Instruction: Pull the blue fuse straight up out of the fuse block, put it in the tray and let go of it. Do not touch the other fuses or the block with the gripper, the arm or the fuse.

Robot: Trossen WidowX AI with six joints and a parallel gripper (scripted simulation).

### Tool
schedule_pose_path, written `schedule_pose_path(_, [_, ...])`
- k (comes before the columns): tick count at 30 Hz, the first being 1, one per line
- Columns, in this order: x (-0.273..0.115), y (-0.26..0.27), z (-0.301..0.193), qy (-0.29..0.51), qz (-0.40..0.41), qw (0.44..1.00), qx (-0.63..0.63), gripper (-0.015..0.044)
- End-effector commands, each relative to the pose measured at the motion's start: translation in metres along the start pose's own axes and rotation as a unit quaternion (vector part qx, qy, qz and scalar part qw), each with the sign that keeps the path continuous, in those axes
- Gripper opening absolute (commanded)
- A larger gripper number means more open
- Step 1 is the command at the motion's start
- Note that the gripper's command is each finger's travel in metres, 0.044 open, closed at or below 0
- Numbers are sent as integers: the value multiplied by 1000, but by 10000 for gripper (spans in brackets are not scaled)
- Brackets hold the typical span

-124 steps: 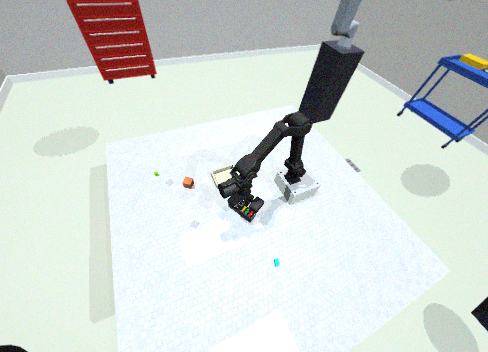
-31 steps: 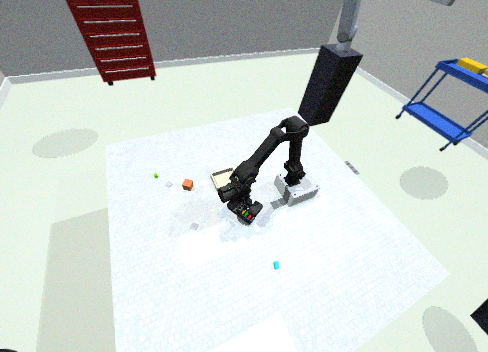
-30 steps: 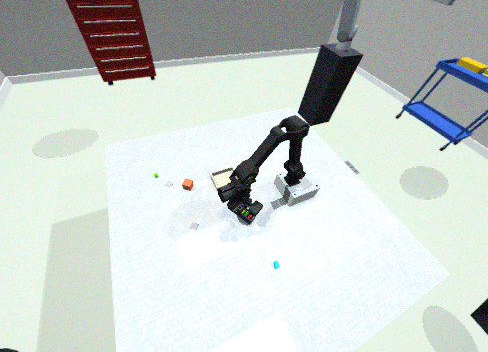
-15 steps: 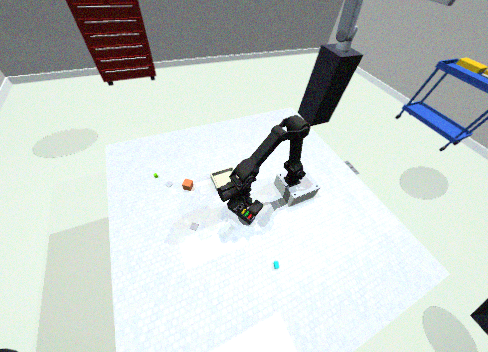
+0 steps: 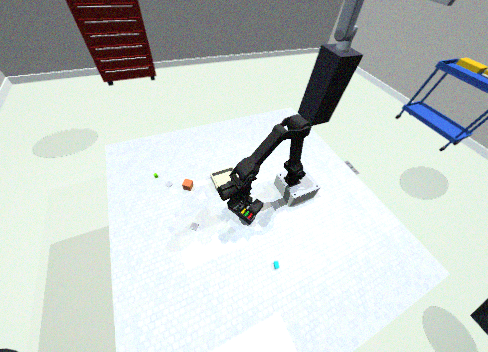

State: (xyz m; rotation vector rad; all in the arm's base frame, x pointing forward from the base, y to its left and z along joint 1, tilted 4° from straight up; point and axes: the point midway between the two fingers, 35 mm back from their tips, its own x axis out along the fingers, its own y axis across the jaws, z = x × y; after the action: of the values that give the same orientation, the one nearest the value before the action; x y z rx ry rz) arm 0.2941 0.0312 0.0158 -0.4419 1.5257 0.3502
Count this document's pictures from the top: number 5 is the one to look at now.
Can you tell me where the orange cube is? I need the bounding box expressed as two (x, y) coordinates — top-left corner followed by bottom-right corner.
(182, 179), (193, 191)

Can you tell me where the cream open-top tray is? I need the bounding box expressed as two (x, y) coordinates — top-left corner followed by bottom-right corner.
(210, 166), (234, 191)

